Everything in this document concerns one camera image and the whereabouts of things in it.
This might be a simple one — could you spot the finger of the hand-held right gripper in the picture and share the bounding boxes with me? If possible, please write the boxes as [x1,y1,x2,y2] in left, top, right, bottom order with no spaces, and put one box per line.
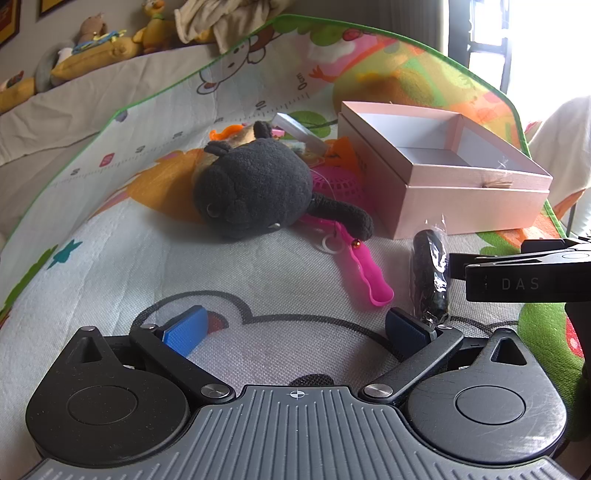
[465,261,591,304]
[447,236,591,280]

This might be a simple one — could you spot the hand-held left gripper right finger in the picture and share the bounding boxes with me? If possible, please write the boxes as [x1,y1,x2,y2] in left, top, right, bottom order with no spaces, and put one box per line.
[361,307,530,408]

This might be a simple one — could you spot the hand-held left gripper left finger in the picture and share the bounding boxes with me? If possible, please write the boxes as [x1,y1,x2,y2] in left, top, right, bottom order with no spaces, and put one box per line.
[73,305,237,405]

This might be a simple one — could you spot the black item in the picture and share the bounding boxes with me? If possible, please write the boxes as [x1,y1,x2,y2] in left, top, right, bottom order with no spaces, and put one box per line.
[409,215,452,326]

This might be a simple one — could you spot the pink toy strainer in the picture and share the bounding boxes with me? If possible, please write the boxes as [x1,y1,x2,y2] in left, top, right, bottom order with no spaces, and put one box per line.
[302,167,394,307]

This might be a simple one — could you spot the pink cardboard box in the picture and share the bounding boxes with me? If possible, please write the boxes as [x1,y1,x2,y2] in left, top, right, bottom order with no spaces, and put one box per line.
[336,100,554,241]

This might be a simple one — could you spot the black plush toy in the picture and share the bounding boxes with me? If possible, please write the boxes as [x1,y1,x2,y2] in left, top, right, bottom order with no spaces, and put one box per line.
[191,120,375,243]

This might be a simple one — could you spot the translucent orange pumpkin shell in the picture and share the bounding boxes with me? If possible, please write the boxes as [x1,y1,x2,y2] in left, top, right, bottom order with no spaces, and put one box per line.
[323,137,366,179]

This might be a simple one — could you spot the small orange plastic shell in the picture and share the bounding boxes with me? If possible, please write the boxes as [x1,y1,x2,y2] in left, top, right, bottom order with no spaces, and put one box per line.
[209,123,243,142]

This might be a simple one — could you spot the orange cloth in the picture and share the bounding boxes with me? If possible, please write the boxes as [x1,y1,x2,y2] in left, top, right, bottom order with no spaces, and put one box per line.
[551,188,585,224]

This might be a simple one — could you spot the cartoon print play mat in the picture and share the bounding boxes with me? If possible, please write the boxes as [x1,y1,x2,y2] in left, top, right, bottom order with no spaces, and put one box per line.
[0,14,591,462]

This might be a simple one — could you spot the white towel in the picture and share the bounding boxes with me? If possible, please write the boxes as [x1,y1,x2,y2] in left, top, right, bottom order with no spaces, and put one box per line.
[527,95,591,208]

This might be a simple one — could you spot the small white box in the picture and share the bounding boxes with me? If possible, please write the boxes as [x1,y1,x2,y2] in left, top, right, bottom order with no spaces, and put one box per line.
[272,113,327,153]

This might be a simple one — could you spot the long yellow plush pillow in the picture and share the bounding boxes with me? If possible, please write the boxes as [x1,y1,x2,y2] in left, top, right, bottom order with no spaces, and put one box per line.
[50,34,140,83]

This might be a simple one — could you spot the yellow plush toy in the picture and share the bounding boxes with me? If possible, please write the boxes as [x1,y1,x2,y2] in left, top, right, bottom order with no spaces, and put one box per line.
[0,71,38,114]

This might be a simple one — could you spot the grey plush toy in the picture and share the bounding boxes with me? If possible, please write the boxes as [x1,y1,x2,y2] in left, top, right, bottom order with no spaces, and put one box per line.
[36,41,75,90]

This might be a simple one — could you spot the beige crumpled cloth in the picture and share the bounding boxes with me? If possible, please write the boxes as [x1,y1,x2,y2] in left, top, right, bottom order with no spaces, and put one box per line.
[175,0,293,54]

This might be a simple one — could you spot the brown teddy bear plush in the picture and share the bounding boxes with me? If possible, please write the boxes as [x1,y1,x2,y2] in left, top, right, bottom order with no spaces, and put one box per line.
[78,15,110,45]

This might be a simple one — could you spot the white ring with small bell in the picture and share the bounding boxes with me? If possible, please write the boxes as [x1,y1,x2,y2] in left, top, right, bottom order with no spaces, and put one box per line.
[322,233,365,256]

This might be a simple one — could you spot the dark window frame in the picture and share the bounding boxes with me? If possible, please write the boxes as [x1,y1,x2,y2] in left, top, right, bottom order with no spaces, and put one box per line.
[449,0,514,101]

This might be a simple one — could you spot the framed wall picture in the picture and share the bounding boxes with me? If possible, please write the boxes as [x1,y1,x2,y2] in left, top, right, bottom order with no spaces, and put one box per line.
[0,0,22,48]
[39,0,77,17]

